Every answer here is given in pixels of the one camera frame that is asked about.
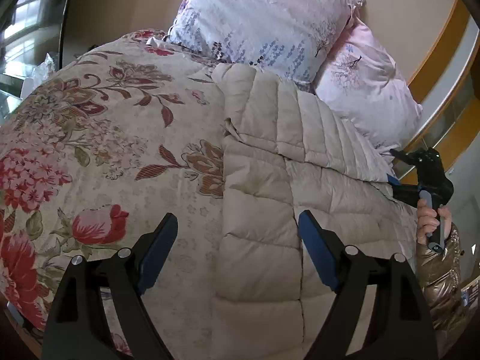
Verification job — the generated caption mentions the person's right hand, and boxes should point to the person's right hand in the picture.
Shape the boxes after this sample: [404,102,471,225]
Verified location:
[416,199,452,245]

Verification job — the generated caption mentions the gold shiny jacket sleeve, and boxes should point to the gold shiny jacket sleeve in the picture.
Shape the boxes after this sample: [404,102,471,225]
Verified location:
[416,225,473,357]

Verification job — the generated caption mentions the wooden framed door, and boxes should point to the wooden framed door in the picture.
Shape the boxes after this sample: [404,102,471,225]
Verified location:
[405,0,479,169]

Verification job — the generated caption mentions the right pink tree-print pillow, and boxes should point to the right pink tree-print pillow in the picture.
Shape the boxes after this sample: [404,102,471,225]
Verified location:
[313,13,422,162]

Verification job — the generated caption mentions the floral bed quilt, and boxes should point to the floral bed quilt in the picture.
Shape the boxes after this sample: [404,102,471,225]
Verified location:
[1,31,227,359]

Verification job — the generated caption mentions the left lavender print pillow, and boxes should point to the left lavender print pillow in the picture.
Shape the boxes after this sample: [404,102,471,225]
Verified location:
[167,0,364,85]

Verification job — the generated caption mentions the window with dark frame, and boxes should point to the window with dark frame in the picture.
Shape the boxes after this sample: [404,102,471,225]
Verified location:
[1,0,70,120]

